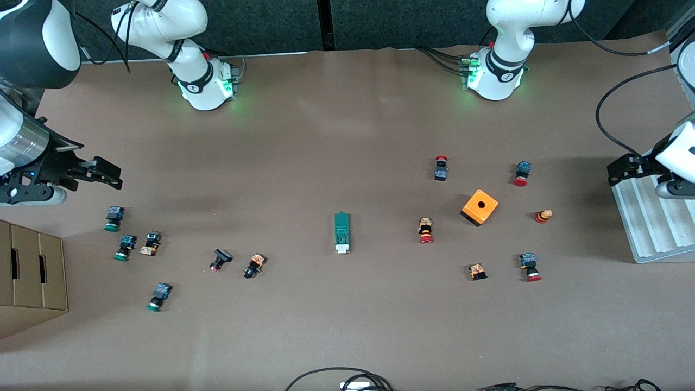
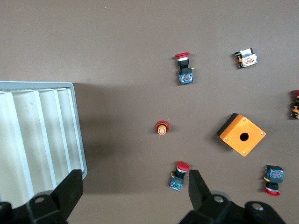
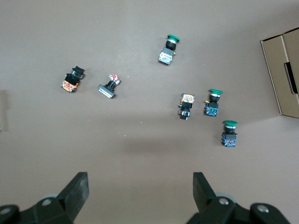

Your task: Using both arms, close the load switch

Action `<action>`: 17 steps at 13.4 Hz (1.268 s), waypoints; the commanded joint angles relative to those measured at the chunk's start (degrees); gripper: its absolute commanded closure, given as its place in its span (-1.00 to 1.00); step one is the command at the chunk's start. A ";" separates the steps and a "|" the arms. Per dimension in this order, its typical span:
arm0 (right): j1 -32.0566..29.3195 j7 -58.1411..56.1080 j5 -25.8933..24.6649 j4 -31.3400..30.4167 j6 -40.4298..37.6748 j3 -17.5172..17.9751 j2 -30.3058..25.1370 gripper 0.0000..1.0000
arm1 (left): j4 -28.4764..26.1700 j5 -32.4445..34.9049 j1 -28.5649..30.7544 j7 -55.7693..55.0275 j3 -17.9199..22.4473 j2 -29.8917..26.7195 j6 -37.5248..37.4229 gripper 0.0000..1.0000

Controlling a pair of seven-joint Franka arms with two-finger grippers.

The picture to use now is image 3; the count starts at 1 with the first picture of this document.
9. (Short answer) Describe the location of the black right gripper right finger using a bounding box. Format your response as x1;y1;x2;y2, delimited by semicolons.
186;172;292;224

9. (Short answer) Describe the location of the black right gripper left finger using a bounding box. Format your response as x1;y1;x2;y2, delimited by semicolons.
0;172;90;224

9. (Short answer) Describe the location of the black mushroom button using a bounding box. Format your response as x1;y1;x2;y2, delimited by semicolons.
97;74;122;99

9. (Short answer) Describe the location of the brown cardboard box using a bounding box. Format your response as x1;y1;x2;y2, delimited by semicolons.
260;27;299;119

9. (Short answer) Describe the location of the green mushroom pushbutton switch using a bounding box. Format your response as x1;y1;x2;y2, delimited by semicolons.
221;120;239;147
158;34;181;66
203;88;224;117

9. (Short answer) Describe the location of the black selector switch orange block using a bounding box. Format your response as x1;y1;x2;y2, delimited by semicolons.
60;65;86;93
178;93;196;121

